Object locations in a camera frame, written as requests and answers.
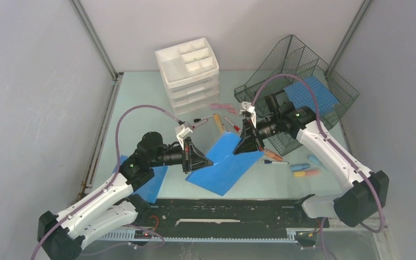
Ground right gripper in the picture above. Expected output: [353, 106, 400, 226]
[233, 114, 281, 155]

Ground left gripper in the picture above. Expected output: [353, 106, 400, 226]
[149, 137, 213, 174]

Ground white plastic drawer organizer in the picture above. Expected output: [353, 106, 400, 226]
[155, 37, 220, 115]

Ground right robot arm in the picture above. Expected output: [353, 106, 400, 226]
[233, 94, 389, 229]

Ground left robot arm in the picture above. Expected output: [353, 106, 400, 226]
[37, 132, 213, 259]

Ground red cap marker right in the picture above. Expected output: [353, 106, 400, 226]
[223, 116, 241, 133]

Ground red cap marker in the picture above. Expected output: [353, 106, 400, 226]
[192, 119, 208, 129]
[223, 116, 241, 133]

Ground orange highlighter by basket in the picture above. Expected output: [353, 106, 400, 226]
[263, 149, 283, 161]

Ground red cap marker left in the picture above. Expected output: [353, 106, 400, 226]
[192, 119, 208, 129]

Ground black cap marker upper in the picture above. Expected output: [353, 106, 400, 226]
[193, 114, 213, 123]

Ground pink highlighter left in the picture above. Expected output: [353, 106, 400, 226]
[210, 103, 233, 109]

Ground yellow orange highlighter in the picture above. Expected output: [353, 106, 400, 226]
[293, 170, 321, 178]

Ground light blue highlighter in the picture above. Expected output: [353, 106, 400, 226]
[308, 154, 324, 167]

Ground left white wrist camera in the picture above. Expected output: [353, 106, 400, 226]
[175, 122, 193, 147]

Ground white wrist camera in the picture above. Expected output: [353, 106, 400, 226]
[240, 101, 257, 128]
[175, 122, 193, 147]

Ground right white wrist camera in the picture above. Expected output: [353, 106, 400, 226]
[240, 101, 257, 128]

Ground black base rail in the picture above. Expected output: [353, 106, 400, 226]
[114, 196, 341, 241]

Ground green wire mesh organizer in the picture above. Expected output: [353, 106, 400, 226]
[234, 35, 360, 155]

